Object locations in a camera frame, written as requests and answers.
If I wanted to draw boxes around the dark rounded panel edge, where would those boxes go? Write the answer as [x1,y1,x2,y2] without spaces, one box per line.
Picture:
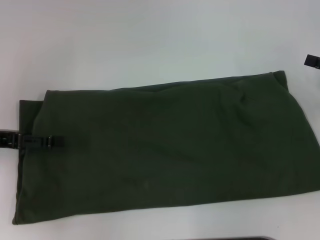
[197,235,276,240]

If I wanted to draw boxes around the dark green FREE t-shirt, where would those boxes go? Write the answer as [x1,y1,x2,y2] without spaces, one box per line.
[11,70,320,220]

